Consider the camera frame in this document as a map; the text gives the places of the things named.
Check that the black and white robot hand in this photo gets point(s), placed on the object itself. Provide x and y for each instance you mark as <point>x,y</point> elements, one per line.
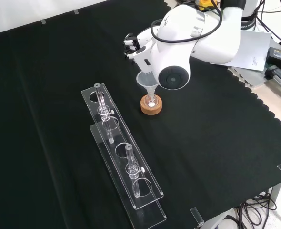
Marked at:
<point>144,57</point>

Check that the clear plastic funnel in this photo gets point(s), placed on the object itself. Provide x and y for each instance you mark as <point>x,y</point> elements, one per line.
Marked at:
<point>143,82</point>

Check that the small round-bottom glass flask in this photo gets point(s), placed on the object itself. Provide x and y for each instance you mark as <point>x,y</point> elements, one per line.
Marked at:
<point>152,101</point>

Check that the white NaCl powder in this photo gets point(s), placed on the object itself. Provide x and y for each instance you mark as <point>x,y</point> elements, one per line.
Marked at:
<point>151,104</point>

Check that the clear acrylic funnel stand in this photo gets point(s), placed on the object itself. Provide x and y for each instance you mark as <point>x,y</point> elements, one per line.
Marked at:
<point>121,152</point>

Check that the yellow stop button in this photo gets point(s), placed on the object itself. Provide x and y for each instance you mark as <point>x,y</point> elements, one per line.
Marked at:
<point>206,4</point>

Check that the grey tape piece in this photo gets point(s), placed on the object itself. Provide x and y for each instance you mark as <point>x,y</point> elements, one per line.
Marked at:
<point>76,12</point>
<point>43,21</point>

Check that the black bench cloth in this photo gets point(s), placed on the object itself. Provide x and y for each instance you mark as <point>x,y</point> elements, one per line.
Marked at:
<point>59,95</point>

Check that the black power adapter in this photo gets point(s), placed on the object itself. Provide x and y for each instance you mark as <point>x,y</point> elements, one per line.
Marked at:
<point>279,55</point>

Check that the grey and black clamp tool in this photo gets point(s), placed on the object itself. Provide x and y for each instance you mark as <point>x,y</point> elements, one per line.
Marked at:
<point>279,76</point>

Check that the grey metal base plate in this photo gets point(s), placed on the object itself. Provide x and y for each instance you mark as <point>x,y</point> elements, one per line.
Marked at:
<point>252,77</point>

